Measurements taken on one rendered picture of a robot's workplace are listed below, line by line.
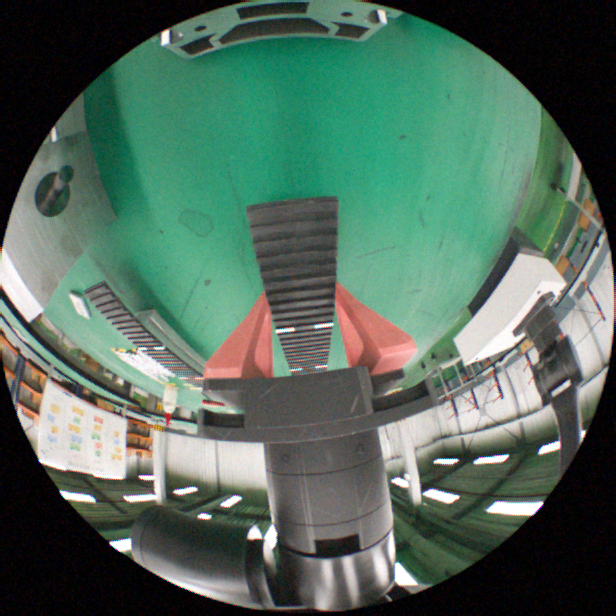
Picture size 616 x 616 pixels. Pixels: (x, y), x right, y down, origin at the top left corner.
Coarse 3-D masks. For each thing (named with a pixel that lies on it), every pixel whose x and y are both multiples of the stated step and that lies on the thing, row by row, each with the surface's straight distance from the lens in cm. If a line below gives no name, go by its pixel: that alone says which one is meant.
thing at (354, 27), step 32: (256, 0) 11; (288, 0) 11; (320, 0) 11; (352, 0) 11; (160, 32) 12; (192, 32) 13; (224, 32) 13; (256, 32) 14; (288, 32) 14; (320, 32) 14; (352, 32) 15
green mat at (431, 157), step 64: (128, 64) 19; (192, 64) 15; (256, 64) 14; (320, 64) 14; (384, 64) 15; (448, 64) 19; (128, 128) 17; (192, 128) 14; (256, 128) 12; (320, 128) 13; (384, 128) 14; (448, 128) 17; (512, 128) 26; (128, 192) 17; (192, 192) 14; (256, 192) 13; (320, 192) 13; (384, 192) 15; (448, 192) 18; (512, 192) 28; (128, 256) 20; (192, 256) 16; (384, 256) 18; (448, 256) 23; (64, 320) 52; (192, 320) 23; (448, 320) 38
